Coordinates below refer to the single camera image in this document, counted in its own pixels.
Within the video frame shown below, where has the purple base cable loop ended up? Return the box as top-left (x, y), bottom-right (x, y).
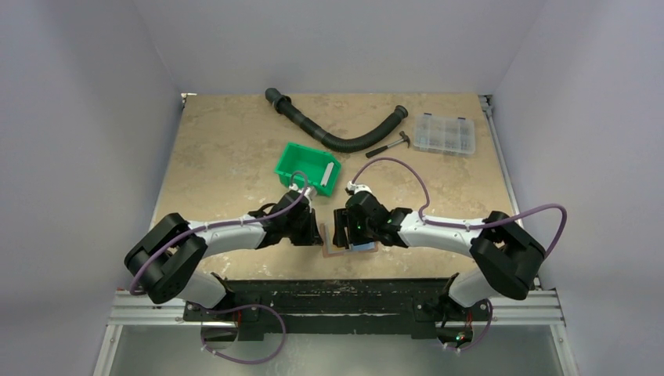
top-left (200, 304), bottom-right (287, 365)

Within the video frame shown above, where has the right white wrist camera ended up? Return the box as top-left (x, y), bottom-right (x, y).
top-left (345, 181), bottom-right (372, 196)

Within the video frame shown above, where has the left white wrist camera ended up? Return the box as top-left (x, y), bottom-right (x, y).
top-left (289, 183), bottom-right (317, 201)

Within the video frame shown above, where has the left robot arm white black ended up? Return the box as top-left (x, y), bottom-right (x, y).
top-left (124, 186), bottom-right (323, 320)

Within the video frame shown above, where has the green plastic bin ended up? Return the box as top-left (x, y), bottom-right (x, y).
top-left (274, 143), bottom-right (341, 197)

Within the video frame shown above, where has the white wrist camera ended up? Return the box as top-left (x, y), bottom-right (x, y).
top-left (345, 181), bottom-right (372, 196)
top-left (289, 183), bottom-right (317, 201)

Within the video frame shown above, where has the clear plastic organizer box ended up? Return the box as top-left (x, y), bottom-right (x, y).
top-left (411, 113), bottom-right (476, 157)

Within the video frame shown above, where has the small black-handled hammer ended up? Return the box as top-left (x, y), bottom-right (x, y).
top-left (365, 131), bottom-right (411, 159)

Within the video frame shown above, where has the black corrugated hose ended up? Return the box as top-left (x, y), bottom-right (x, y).
top-left (264, 87), bottom-right (410, 154)

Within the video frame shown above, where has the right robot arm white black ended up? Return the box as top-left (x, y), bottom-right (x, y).
top-left (332, 191), bottom-right (545, 319)

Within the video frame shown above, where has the white card in bin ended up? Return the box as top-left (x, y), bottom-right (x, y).
top-left (320, 162), bottom-right (335, 187)

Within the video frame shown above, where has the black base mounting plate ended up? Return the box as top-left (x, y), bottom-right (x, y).
top-left (183, 278), bottom-right (490, 342)

